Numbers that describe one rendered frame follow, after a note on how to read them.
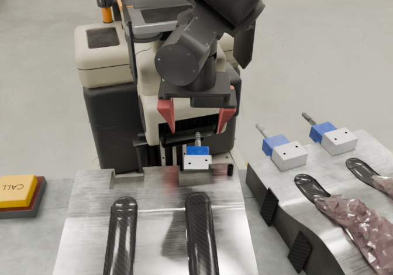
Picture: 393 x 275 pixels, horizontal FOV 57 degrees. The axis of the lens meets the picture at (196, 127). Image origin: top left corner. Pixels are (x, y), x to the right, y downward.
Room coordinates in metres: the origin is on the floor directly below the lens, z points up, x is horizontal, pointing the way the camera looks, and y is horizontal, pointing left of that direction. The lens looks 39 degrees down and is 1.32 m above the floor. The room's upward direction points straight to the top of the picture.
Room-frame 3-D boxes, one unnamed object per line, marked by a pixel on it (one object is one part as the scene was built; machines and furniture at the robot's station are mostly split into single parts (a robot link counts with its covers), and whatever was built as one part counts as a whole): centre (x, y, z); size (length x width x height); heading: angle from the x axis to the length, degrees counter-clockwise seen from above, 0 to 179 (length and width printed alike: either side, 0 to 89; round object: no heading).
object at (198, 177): (0.41, 0.00, 0.87); 0.05 x 0.05 x 0.04; 4
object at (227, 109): (0.48, -0.03, 0.96); 0.07 x 0.07 x 0.09; 89
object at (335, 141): (0.56, -0.25, 0.85); 0.13 x 0.05 x 0.05; 21
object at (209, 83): (0.48, 0.00, 1.04); 0.10 x 0.07 x 0.07; 89
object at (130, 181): (0.40, 0.11, 0.87); 0.05 x 0.05 x 0.04; 4
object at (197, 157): (0.52, 0.00, 0.83); 0.13 x 0.05 x 0.05; 0
